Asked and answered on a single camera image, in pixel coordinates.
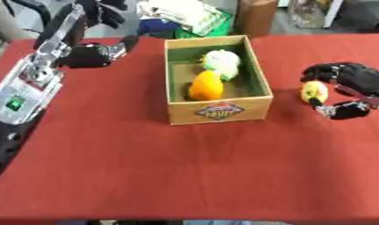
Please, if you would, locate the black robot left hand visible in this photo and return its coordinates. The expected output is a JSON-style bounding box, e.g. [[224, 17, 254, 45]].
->
[[32, 0, 142, 69]]

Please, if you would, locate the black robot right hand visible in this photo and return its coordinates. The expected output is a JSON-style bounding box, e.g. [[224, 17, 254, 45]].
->
[[298, 62, 379, 121]]

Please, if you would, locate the yellow toy fruit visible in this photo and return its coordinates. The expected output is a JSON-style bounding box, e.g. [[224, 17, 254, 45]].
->
[[298, 80, 331, 104]]

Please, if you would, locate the tan cardboard box green inside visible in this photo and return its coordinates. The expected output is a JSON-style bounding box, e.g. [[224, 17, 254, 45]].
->
[[163, 34, 275, 127]]

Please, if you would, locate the blue bag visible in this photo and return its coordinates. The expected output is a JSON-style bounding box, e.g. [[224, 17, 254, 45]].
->
[[135, 18, 182, 37]]

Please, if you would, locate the clear plastic container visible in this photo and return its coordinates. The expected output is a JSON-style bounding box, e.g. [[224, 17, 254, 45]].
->
[[286, 0, 346, 29]]

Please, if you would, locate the white folded cloth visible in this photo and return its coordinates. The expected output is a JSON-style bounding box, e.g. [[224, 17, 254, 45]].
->
[[135, 0, 226, 37]]

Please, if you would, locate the orange toy fruit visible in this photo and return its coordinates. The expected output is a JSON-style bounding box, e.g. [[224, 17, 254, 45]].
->
[[187, 69, 226, 102]]

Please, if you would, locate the brown upright bag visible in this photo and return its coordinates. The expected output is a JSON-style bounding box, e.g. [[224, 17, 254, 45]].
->
[[232, 0, 279, 39]]

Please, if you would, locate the white green toy cabbage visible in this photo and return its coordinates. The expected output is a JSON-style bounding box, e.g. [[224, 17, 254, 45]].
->
[[198, 48, 244, 82]]

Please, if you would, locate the green crate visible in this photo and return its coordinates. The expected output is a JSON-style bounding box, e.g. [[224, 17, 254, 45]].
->
[[173, 10, 236, 40]]

